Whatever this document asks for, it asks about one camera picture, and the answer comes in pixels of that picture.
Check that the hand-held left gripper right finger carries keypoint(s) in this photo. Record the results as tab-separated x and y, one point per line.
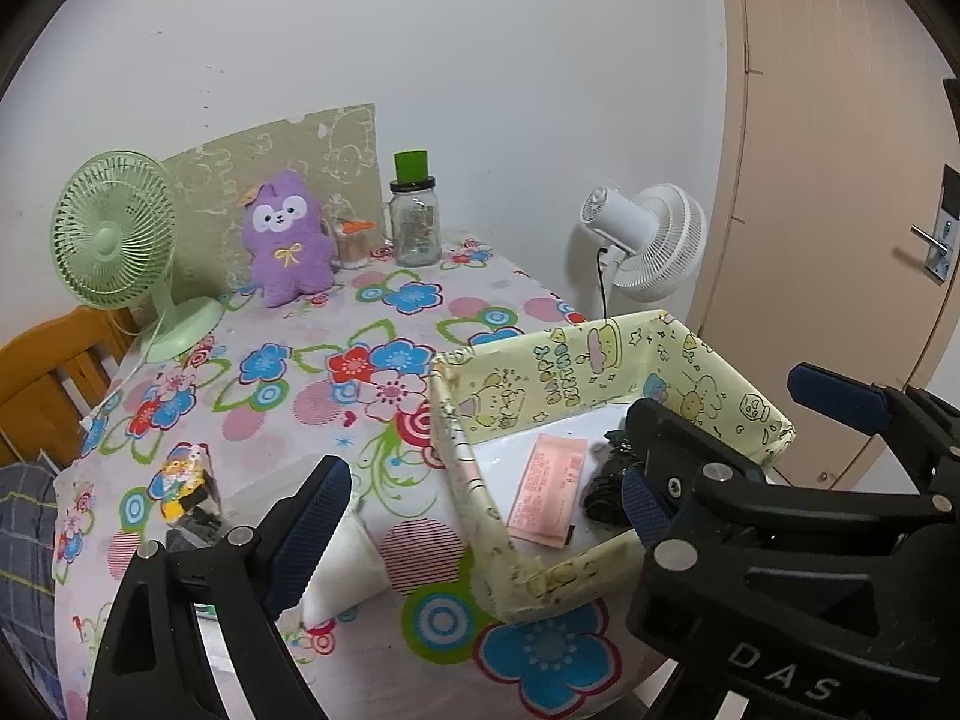
643	510

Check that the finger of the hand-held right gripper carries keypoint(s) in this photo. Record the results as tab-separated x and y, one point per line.
712	457
832	397

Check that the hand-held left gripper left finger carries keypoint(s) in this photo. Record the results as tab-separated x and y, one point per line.
307	532

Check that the dark grey cloth bundle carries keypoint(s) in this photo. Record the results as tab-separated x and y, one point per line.
607	480

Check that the white cloth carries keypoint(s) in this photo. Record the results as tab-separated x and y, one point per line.
345	570

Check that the yellow cartoon print box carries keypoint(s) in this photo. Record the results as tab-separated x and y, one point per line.
480	540

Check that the pink packet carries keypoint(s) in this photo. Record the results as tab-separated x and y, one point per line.
544	495

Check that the cartoon print tissue pack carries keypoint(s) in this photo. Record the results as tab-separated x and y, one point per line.
184	484

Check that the floral tablecloth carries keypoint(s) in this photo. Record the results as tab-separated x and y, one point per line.
315	390

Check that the white standing fan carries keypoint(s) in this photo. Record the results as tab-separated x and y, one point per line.
660	240

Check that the beige door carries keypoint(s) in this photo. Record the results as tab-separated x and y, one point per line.
825	165

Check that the purple plush toy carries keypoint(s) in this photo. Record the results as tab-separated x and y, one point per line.
289	255

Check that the grey plaid bedding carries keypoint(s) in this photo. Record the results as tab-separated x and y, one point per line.
26	555

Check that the toothpick holder with carrot lid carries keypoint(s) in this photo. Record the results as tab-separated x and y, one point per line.
352	247

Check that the wooden chair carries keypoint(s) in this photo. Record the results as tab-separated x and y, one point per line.
52	360

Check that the clear glass cup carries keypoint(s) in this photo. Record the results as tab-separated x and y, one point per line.
339	208

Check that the glass jar with green cap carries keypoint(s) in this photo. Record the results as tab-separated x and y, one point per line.
415	225

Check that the green desk fan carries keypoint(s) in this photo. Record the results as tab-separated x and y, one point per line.
112	232

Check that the green patterned board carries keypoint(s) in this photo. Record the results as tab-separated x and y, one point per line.
300	150

